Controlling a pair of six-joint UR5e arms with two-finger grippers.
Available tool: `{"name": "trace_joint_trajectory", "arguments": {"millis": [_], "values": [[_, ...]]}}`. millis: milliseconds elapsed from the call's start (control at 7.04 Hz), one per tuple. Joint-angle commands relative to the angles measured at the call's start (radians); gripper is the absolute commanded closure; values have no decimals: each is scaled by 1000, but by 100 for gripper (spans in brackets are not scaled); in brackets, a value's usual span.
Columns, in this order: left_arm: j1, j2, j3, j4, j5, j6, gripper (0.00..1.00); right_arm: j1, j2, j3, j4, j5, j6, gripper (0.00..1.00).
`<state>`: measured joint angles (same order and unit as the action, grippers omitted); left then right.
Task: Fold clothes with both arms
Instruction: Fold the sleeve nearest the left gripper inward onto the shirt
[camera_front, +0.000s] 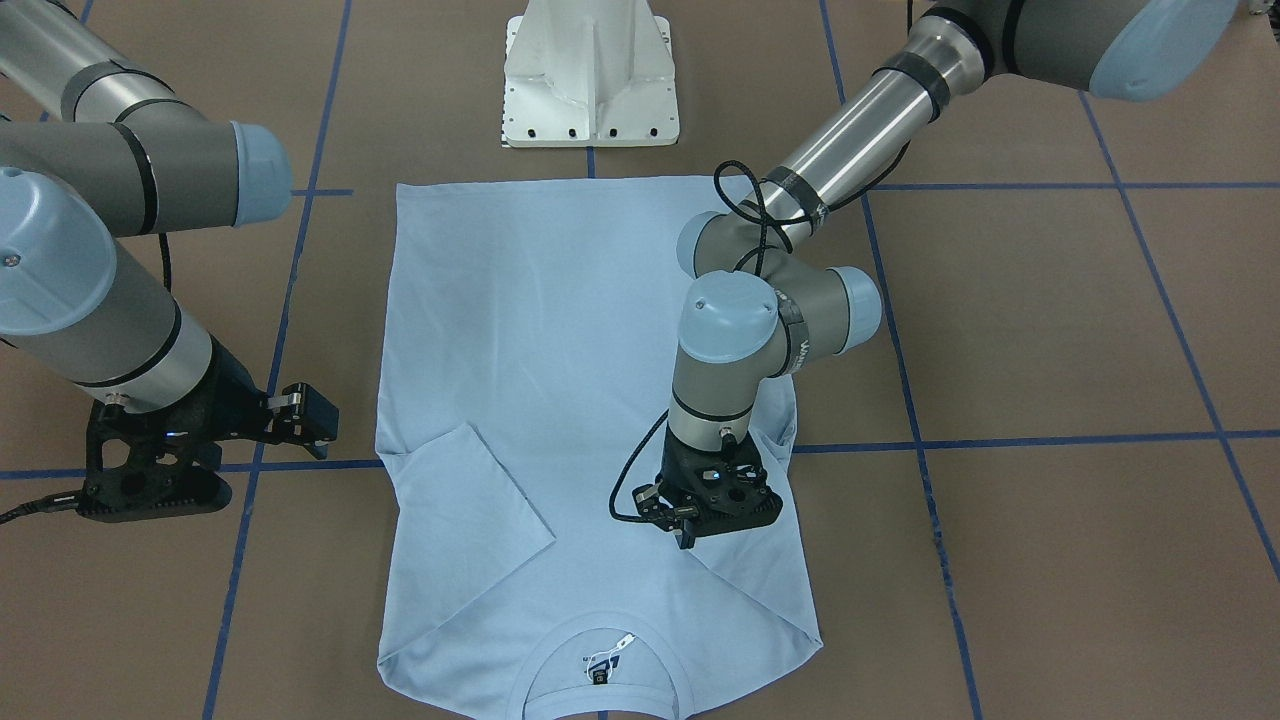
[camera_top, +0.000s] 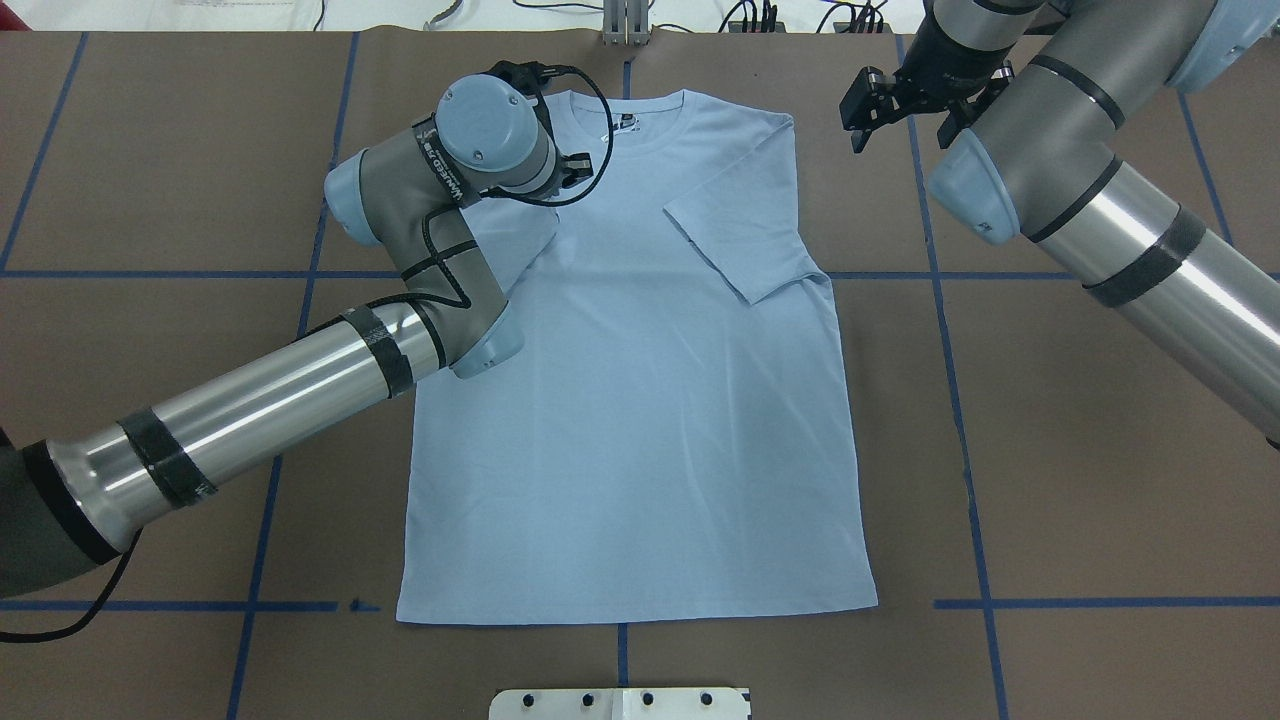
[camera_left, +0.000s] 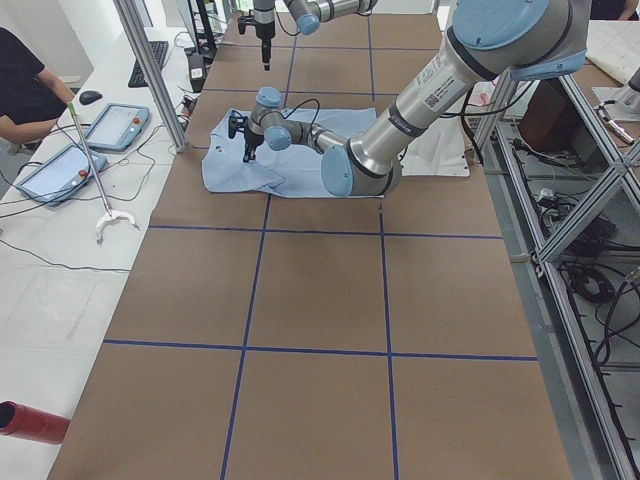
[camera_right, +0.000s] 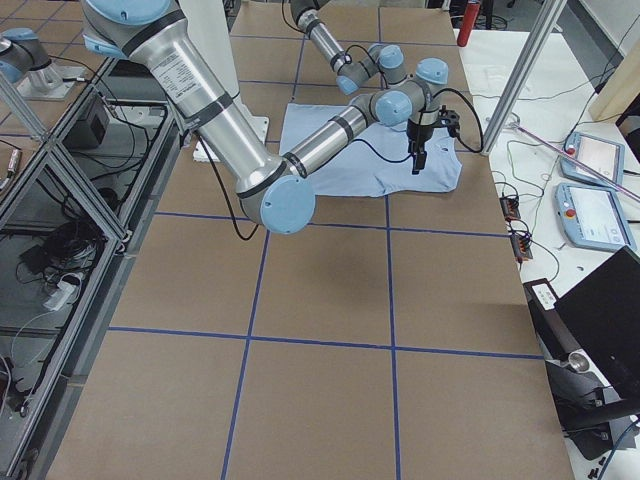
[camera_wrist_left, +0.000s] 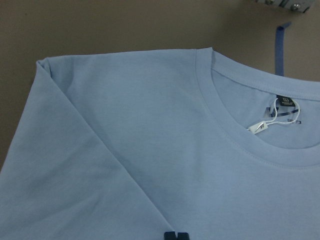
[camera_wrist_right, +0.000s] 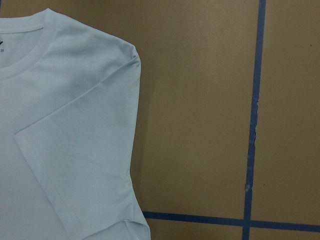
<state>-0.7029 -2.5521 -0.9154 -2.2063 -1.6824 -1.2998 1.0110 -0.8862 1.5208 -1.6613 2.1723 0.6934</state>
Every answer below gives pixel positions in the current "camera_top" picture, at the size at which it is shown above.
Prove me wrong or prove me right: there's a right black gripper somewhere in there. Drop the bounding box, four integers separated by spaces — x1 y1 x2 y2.
838 61 1012 152

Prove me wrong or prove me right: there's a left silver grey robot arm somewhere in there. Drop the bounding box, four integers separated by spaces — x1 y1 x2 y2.
1 61 604 598

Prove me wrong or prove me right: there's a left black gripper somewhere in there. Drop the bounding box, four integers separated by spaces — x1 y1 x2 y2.
552 152 593 193

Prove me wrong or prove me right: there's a brown paper table cover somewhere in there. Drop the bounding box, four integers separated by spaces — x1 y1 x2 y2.
3 27 1277 719

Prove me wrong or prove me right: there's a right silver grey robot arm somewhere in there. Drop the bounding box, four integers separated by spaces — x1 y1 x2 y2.
838 1 1279 445

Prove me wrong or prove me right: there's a light blue t-shirt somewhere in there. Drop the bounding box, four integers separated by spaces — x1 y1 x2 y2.
396 90 878 626

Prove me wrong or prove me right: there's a black power strip with plugs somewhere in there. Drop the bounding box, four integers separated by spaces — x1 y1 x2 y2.
716 0 785 35

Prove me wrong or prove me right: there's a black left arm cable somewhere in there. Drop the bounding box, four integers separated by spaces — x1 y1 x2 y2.
0 64 614 643

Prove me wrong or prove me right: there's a white mounting plate with bolts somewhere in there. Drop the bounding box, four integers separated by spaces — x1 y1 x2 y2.
488 687 753 719

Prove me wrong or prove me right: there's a grey aluminium post bracket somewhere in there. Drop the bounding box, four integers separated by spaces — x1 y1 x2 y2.
600 0 652 47

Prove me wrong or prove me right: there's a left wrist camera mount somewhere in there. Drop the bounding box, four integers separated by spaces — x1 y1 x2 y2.
486 60 556 97

